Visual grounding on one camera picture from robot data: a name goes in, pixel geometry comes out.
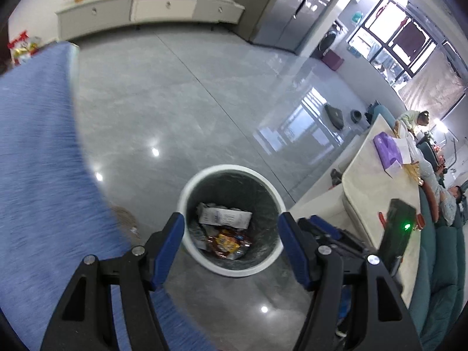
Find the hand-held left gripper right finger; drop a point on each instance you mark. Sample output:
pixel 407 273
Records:
pixel 292 252

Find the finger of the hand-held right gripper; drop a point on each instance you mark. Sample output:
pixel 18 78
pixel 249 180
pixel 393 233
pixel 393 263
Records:
pixel 340 236

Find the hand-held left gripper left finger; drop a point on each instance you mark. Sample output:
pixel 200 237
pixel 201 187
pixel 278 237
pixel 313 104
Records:
pixel 168 252

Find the clear silver plastic wrapper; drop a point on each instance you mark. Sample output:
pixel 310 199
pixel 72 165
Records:
pixel 200 239

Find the red snack wrapper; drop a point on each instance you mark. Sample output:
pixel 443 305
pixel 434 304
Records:
pixel 228 243

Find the white round trash bin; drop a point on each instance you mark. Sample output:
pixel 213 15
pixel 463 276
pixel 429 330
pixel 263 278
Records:
pixel 186 193

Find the black bin liner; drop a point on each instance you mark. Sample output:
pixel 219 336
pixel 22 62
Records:
pixel 256 201

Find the white milk carton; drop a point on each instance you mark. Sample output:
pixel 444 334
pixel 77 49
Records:
pixel 223 217

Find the red cup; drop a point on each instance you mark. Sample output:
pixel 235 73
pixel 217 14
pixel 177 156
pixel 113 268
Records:
pixel 420 223

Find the green sofa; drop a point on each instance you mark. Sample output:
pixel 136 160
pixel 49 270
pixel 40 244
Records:
pixel 442 263

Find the beige table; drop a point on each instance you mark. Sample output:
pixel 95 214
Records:
pixel 369 190

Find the purple plastic bag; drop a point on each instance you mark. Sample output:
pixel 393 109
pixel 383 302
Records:
pixel 387 150

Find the white papers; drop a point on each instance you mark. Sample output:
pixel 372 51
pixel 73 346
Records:
pixel 404 148

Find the dark grey floor pad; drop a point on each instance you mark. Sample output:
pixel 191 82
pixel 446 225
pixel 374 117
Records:
pixel 335 116

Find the black bowl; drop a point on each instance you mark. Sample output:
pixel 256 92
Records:
pixel 356 116

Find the grey curtain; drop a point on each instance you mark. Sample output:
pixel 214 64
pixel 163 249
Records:
pixel 435 87

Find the blue blanket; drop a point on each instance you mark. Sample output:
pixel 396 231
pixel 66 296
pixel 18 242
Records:
pixel 36 153

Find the purple box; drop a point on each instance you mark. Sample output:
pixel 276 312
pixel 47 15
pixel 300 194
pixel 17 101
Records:
pixel 333 61

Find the washing machine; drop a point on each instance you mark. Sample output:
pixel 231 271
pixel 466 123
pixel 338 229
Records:
pixel 331 42

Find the large window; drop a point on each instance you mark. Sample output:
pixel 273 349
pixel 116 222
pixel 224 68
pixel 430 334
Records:
pixel 398 33

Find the grey fridge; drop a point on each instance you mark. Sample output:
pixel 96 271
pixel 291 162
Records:
pixel 292 7

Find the white television cabinet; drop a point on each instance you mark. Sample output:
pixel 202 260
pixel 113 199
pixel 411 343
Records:
pixel 161 11

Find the snack packets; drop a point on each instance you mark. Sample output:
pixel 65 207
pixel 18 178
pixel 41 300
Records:
pixel 16 47

